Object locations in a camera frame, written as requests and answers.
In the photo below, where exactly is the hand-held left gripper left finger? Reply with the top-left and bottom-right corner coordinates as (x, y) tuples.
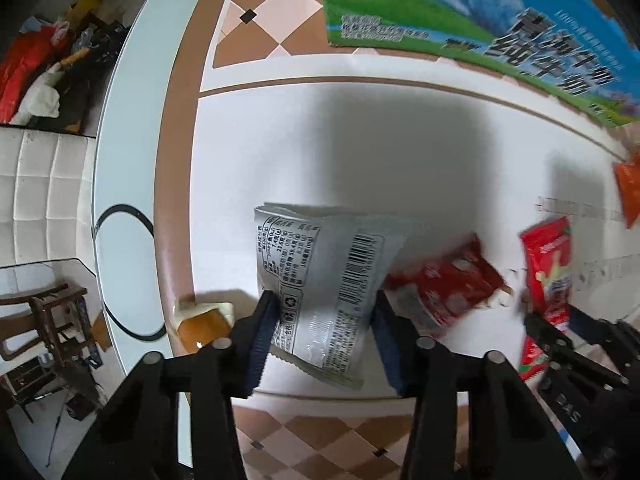
(62, 291), (279, 480)

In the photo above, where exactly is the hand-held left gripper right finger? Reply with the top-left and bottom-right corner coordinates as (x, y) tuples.
(371, 291), (568, 480)

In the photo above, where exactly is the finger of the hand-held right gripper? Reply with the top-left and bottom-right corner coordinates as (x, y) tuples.
(567, 305), (640, 361)
(524, 312), (629, 389)

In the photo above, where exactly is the long red snack packet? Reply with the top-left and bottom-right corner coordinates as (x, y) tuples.
(517, 215), (574, 382)

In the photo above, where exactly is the silver snack packet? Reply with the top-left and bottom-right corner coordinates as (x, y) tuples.
(252, 203), (427, 391)

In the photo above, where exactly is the printed cardboard box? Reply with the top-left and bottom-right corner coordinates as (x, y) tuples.
(317, 0), (640, 129)

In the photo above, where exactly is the wrapped round brown pastry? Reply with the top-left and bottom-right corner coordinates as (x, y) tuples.
(172, 301), (236, 354)

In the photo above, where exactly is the small red triangular packet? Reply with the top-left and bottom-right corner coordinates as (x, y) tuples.
(384, 232), (504, 339)

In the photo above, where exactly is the orange snack packet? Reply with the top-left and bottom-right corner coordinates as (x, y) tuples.
(612, 152), (640, 231)

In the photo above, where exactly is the brown wooden stool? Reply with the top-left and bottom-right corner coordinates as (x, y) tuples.
(0, 283), (99, 411)

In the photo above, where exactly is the checkered table mat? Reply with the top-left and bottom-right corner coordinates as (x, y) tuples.
(154, 0), (640, 480)

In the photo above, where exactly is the white padded chair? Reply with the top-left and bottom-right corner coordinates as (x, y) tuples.
(0, 127), (99, 266)

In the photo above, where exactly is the black clutter pile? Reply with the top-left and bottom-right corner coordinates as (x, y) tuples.
(59, 19), (132, 136)

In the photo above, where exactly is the white cloth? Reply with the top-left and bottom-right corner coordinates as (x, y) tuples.
(9, 67), (64, 124)

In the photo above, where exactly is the red plastic bag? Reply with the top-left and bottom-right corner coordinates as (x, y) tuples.
(0, 29), (57, 121)

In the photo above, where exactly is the yellow box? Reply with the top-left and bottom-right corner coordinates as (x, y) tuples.
(69, 0), (101, 21)

